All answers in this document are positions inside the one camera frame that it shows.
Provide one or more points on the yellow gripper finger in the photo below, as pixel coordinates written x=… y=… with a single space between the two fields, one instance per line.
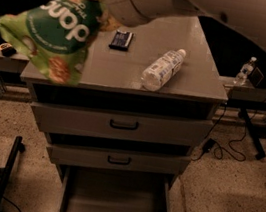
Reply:
x=108 y=22

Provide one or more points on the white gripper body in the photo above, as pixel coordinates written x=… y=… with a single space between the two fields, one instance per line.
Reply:
x=127 y=13

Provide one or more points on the green rice chip bag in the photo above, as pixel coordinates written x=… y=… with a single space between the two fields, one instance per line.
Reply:
x=55 y=36

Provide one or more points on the grey drawer cabinet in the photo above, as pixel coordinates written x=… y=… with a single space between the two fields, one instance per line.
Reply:
x=111 y=80

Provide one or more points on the grey top drawer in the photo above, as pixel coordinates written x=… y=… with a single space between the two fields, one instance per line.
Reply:
x=110 y=124

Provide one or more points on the grey drawer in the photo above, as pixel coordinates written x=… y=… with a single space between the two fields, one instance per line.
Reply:
x=103 y=190
x=117 y=159
x=110 y=124

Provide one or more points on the grey middle drawer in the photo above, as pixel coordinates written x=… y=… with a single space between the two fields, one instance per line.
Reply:
x=117 y=159

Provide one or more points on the grey bottom drawer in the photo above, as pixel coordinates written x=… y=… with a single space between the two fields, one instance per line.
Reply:
x=103 y=190

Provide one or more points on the dark chocolate bar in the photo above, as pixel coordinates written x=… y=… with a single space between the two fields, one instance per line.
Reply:
x=121 y=40

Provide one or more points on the clear plastic water bottle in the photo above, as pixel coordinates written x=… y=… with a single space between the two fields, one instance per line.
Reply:
x=159 y=72

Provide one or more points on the black yellow tape measure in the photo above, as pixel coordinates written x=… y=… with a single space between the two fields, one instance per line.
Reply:
x=7 y=49

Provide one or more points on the small background water bottle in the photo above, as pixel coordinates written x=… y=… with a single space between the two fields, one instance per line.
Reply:
x=245 y=71

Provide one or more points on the black box on ledge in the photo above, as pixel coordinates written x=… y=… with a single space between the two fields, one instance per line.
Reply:
x=257 y=78

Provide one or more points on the black table leg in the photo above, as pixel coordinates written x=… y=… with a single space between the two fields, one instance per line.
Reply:
x=251 y=129

